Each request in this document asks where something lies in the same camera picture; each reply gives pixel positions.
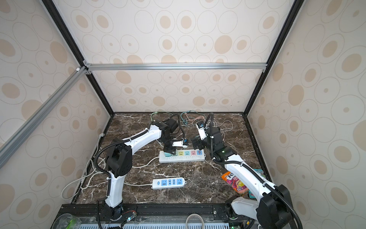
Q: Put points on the long white power strip pastel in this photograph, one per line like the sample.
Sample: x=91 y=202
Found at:
x=187 y=155

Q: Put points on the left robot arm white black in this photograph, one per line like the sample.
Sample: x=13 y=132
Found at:
x=115 y=160

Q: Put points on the orange Fox's candy bag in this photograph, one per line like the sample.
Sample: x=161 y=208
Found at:
x=235 y=183

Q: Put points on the clear plastic cup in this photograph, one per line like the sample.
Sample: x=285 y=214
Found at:
x=67 y=221

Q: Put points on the short white power strip blue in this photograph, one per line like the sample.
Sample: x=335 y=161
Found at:
x=168 y=183

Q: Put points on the silver aluminium rail horizontal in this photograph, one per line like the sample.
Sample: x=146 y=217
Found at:
x=180 y=66

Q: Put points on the silver aluminium rail diagonal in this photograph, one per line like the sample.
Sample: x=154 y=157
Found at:
x=19 y=137

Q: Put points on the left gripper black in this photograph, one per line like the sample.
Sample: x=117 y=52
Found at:
x=170 y=150

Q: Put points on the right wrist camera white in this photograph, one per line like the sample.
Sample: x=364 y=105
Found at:
x=201 y=130

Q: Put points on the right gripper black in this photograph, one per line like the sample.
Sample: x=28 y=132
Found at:
x=199 y=141

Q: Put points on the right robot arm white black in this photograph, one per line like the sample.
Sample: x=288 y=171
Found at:
x=257 y=186

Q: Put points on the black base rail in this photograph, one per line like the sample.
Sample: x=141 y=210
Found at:
x=125 y=213

